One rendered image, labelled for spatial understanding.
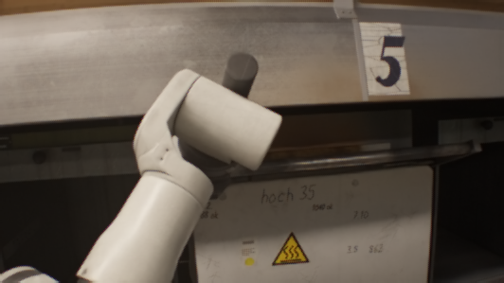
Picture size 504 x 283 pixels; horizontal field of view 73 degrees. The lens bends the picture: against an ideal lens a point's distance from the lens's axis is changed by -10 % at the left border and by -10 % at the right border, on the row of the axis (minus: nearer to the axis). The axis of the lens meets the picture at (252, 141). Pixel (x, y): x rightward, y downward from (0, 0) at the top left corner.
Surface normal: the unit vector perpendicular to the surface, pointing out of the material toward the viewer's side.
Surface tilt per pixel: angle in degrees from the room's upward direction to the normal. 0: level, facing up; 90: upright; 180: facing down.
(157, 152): 56
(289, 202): 90
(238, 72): 69
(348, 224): 90
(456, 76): 80
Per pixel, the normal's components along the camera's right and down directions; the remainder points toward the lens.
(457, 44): 0.17, -0.07
